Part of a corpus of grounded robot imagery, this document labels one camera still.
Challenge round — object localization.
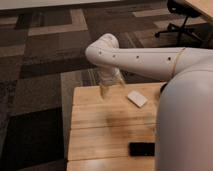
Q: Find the white sponge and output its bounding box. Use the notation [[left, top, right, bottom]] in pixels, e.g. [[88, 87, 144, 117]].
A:
[[127, 91, 147, 108]]

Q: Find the black rectangular object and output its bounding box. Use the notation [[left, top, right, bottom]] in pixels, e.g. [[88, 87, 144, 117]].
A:
[[129, 142, 155, 156]]

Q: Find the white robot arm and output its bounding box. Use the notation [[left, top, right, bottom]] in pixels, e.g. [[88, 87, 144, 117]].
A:
[[85, 34, 213, 171]]

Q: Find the wooden desk corner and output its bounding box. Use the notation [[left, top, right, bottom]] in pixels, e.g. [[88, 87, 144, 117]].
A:
[[184, 0, 213, 22]]

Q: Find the black office chair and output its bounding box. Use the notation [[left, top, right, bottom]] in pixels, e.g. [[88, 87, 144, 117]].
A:
[[154, 0, 206, 46]]

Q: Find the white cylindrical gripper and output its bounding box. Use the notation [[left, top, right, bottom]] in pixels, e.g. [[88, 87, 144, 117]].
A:
[[99, 68, 125, 99]]

